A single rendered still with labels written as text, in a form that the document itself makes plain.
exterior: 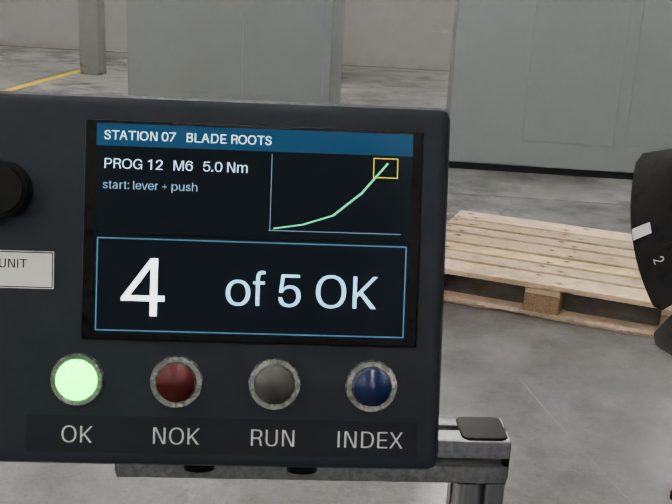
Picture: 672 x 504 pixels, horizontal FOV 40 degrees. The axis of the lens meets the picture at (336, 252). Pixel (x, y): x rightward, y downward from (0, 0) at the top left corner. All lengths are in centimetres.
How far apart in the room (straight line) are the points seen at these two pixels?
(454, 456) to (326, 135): 22
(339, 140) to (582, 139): 614
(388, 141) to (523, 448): 238
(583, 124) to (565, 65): 42
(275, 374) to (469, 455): 15
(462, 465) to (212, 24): 772
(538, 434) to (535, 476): 25
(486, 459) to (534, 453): 221
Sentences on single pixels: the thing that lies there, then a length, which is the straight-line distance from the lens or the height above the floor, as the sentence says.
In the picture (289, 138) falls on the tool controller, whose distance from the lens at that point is 47.
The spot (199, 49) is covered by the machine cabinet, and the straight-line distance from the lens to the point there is 826.
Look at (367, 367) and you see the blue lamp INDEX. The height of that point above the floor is 113.
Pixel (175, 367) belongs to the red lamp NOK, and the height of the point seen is 113.
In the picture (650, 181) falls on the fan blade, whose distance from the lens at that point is 133.
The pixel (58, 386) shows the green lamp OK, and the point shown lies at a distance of 49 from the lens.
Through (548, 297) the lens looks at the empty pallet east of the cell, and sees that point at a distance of 380.
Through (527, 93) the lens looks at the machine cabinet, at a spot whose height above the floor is 56.
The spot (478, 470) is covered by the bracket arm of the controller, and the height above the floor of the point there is 103.
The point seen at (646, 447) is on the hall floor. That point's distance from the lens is 295.
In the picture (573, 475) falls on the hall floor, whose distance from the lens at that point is 272.
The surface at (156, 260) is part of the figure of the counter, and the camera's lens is 48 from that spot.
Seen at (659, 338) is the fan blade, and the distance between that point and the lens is 102.
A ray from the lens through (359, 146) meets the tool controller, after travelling 47.
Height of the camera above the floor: 132
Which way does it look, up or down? 17 degrees down
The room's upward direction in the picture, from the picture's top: 3 degrees clockwise
